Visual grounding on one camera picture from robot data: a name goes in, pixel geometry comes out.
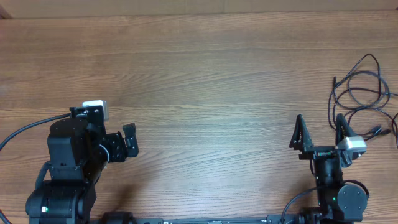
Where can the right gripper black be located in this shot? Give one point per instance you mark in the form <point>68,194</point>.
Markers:
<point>301,140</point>

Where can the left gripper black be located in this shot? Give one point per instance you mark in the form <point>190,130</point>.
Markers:
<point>114,140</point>

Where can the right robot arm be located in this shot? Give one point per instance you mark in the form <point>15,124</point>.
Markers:
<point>339,200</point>

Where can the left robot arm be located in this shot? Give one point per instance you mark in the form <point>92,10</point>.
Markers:
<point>79,151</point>

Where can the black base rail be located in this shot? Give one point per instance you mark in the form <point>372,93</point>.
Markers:
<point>127,218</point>

